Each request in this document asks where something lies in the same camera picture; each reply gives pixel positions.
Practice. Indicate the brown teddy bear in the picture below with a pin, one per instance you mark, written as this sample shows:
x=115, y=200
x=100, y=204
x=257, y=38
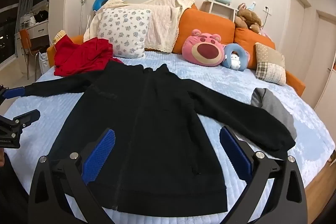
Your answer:
x=248, y=18

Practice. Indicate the small white plush toy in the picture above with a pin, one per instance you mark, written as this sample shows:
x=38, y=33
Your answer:
x=235, y=60

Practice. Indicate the beige patchwork pillow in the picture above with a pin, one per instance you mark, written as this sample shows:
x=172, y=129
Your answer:
x=270, y=64

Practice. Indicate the cream quilted blanket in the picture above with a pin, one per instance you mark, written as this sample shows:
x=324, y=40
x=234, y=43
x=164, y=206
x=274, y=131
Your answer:
x=162, y=24

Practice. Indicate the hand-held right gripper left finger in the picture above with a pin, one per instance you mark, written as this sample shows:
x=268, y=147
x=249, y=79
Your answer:
x=101, y=153

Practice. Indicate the grey garment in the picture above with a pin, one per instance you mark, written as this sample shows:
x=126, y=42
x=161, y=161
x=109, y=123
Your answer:
x=275, y=106

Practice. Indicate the white metal pole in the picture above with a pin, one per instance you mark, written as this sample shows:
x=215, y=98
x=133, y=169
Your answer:
x=83, y=11

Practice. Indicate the orange padded bed frame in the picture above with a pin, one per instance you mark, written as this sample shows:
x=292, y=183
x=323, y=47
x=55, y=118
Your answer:
x=210, y=22

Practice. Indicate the red garment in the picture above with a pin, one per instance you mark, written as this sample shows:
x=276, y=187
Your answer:
x=78, y=58

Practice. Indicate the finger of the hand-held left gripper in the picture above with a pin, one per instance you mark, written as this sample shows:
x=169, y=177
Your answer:
x=26, y=119
x=15, y=92

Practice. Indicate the white desk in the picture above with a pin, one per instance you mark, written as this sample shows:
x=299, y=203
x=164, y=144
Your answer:
x=39, y=28

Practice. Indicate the orange chair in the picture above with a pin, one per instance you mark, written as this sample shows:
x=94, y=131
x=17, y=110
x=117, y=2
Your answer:
x=25, y=41

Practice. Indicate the floral print pillow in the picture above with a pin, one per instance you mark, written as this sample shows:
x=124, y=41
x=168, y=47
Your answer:
x=123, y=32

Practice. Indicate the blue neck pillow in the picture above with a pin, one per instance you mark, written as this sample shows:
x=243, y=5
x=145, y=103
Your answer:
x=242, y=56

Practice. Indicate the yellow plaid cloth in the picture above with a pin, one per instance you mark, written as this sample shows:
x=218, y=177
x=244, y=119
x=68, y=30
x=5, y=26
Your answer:
x=59, y=36

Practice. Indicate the black zip jacket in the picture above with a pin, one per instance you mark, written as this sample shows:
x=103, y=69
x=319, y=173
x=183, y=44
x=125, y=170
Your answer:
x=147, y=121

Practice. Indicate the light blue bedspread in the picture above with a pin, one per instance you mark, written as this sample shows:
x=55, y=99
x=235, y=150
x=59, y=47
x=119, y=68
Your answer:
x=223, y=82

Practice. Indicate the white small shelf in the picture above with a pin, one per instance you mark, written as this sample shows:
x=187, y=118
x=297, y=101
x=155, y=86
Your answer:
x=219, y=7

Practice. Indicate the pink bear plush cushion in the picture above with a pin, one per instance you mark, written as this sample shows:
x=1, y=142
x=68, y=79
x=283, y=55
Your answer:
x=203, y=49

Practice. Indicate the white bag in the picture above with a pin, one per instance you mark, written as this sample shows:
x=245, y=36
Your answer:
x=43, y=62

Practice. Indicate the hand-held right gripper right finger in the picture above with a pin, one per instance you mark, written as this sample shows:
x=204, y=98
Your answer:
x=235, y=154

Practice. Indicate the blue round plush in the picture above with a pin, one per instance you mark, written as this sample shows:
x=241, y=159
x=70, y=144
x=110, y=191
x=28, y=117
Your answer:
x=101, y=1

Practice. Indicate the beige door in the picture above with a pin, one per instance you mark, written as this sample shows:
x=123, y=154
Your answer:
x=298, y=43
x=324, y=61

